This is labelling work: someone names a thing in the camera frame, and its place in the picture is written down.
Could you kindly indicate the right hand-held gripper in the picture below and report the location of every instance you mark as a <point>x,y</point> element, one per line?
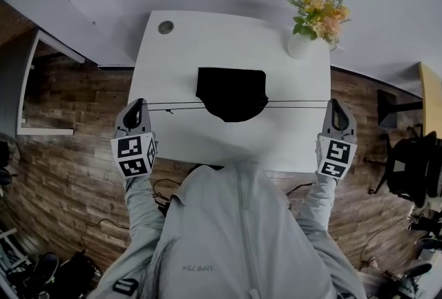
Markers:
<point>336,156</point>

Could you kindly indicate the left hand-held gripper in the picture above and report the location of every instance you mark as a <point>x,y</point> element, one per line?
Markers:
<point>133,152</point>

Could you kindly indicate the person's left forearm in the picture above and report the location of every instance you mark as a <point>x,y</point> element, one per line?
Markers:
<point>143,208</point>

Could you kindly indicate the person's right forearm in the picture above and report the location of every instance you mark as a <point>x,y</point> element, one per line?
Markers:
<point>319,204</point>

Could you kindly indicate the black mesh office chair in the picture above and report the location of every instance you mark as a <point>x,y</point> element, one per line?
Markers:
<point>411,166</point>

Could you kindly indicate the white ribbed vase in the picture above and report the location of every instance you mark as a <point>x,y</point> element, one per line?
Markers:
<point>298,47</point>

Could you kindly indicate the light wooden desk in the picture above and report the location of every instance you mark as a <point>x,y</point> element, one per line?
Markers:
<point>431,101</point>

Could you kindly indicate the yellow flower bouquet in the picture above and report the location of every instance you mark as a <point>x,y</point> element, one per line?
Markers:
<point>321,18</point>

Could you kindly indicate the person's grey jacket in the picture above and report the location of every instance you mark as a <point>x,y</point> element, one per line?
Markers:
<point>241,239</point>

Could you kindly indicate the black backpack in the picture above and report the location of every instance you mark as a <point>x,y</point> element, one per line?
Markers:
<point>79,270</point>

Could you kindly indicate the white metal frame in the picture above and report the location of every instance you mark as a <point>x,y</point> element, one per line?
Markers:
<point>26,83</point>

